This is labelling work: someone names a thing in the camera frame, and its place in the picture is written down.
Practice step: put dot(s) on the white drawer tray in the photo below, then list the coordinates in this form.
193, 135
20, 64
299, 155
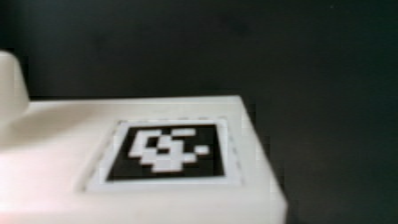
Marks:
138, 161

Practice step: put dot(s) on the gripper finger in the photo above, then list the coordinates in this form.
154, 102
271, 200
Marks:
13, 89

